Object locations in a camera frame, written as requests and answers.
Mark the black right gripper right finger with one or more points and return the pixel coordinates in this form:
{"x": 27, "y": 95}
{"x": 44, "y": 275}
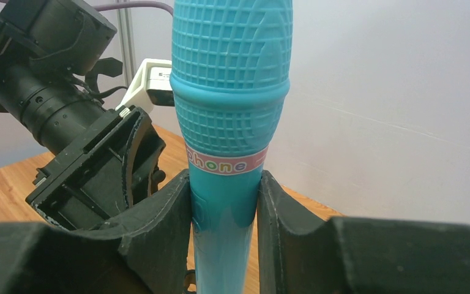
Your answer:
{"x": 301, "y": 253}

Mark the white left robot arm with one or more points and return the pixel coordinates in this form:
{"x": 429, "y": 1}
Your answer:
{"x": 50, "y": 58}

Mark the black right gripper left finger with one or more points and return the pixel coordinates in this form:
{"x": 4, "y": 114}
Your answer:
{"x": 142, "y": 250}

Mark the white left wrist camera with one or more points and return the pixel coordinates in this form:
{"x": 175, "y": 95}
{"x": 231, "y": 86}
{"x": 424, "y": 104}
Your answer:
{"x": 150, "y": 86}

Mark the blue toy microphone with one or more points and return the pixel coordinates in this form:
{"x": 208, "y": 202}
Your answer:
{"x": 230, "y": 77}

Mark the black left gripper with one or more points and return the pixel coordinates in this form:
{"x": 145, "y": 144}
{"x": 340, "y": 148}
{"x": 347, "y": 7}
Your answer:
{"x": 105, "y": 171}

